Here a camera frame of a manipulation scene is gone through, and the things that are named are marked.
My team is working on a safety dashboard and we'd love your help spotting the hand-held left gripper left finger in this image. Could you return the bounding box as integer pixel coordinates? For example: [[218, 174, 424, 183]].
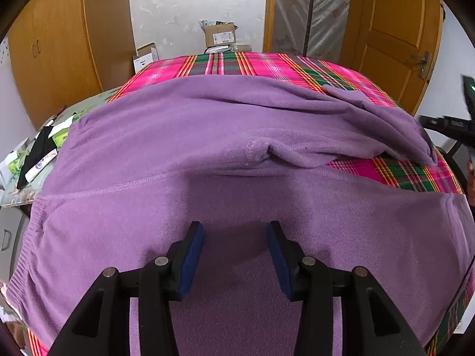
[[48, 221, 205, 356]]

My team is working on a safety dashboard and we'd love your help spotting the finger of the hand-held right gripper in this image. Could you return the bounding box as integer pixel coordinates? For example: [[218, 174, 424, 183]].
[[418, 115, 447, 131]]

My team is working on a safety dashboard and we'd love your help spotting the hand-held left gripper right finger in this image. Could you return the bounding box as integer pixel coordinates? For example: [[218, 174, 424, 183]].
[[266, 220, 427, 356]]

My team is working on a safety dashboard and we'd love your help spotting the purple sweater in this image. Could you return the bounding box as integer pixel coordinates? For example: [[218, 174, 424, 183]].
[[7, 75, 475, 356]]

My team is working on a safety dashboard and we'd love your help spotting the person's right hand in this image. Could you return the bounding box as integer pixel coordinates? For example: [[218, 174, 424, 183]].
[[467, 161, 475, 204]]

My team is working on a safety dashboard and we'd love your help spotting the wooden door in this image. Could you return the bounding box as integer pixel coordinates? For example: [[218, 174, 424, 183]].
[[339, 0, 444, 114]]

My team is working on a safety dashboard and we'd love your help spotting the clear plastic curtain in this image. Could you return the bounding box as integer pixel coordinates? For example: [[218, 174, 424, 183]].
[[274, 0, 351, 62]]

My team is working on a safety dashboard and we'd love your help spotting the green tissue pack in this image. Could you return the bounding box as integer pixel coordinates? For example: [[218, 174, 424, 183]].
[[52, 115, 80, 147], [0, 150, 30, 175]]

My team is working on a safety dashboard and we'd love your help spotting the pink plaid blanket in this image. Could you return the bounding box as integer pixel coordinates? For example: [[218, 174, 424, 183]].
[[26, 52, 468, 356]]

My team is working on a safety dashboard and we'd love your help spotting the white printed packet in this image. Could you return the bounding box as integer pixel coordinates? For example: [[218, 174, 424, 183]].
[[24, 148, 58, 180]]

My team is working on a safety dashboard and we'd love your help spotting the white drawer cabinet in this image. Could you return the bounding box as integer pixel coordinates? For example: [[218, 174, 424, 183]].
[[0, 204, 30, 286]]

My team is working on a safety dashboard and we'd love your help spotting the floral top side table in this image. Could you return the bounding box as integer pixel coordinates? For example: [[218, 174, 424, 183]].
[[0, 88, 123, 208]]

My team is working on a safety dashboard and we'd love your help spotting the black cloth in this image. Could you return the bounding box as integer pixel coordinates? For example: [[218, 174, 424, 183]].
[[17, 126, 56, 190]]

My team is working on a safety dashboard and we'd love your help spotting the white cardboard box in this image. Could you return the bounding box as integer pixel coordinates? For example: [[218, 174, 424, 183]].
[[132, 42, 159, 73]]

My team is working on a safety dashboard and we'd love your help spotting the clear wrapped parcel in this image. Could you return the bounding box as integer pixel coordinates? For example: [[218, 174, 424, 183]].
[[203, 44, 253, 54]]

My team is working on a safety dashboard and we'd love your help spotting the brown cardboard box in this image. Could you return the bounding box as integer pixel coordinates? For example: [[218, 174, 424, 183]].
[[200, 20, 238, 47]]

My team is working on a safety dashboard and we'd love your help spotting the wooden wardrobe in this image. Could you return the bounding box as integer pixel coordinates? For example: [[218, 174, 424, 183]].
[[7, 0, 136, 130]]

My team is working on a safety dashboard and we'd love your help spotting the metal door handle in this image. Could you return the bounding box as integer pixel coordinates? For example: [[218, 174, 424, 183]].
[[410, 52, 435, 79]]

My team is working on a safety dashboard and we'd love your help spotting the wooden door frame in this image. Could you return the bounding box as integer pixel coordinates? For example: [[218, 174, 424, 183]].
[[264, 0, 277, 53]]

